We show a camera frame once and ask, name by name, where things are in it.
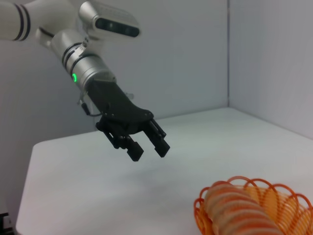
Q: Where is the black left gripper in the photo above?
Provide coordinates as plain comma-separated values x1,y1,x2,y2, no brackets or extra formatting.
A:
87,79,171,163

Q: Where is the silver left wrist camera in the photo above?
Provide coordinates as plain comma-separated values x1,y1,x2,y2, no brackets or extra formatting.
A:
78,1,140,41

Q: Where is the black frame piece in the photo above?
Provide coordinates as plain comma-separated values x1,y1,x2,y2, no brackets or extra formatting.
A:
0,212,12,235

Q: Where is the long orange striped bread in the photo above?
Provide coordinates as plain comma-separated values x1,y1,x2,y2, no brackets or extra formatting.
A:
204,183,287,235

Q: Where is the orange plastic woven basket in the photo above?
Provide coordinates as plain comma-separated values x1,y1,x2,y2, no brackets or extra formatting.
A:
193,175,313,235

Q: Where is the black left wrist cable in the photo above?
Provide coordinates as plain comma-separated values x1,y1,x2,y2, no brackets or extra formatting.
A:
77,91,103,117

